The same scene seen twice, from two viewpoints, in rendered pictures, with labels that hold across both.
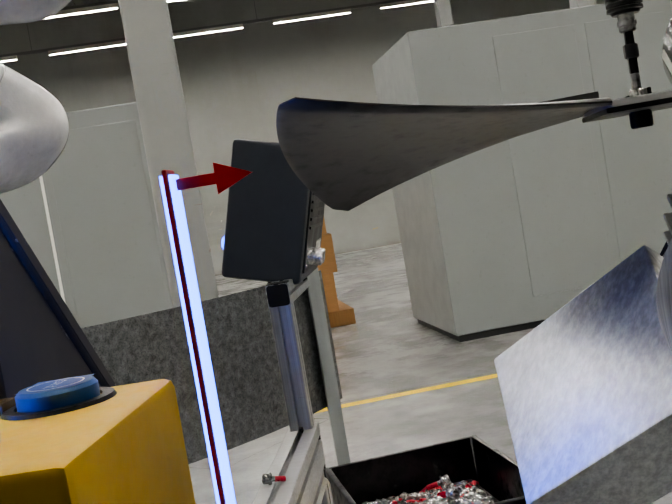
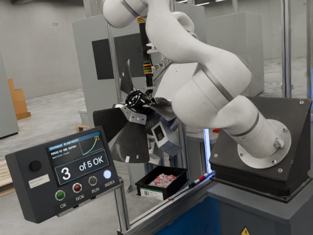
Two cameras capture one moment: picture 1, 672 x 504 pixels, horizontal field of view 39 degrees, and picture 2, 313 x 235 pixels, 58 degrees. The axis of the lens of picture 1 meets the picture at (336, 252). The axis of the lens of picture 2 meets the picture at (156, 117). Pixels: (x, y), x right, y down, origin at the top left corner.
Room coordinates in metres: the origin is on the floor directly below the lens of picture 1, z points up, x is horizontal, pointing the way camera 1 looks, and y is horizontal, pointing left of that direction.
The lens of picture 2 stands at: (1.79, 0.81, 1.45)
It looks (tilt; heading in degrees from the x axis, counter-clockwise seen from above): 13 degrees down; 222
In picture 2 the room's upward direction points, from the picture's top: 7 degrees counter-clockwise
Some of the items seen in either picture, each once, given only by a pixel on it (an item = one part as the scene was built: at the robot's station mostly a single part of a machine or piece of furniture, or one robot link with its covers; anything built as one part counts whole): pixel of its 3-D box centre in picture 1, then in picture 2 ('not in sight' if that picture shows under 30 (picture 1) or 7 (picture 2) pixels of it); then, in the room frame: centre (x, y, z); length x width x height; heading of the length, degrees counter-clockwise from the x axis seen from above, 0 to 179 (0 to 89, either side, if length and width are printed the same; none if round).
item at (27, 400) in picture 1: (58, 397); not in sight; (0.46, 0.15, 1.08); 0.04 x 0.04 x 0.02
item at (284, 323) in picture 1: (290, 355); (120, 203); (1.24, 0.08, 0.96); 0.03 x 0.03 x 0.20; 85
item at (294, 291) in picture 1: (289, 286); (91, 194); (1.34, 0.07, 1.04); 0.24 x 0.03 x 0.03; 175
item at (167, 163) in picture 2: not in sight; (172, 155); (0.33, -0.43, 0.73); 0.15 x 0.09 x 0.22; 175
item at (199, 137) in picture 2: not in sight; (201, 134); (0.12, -0.30, 0.85); 0.36 x 0.24 x 0.03; 85
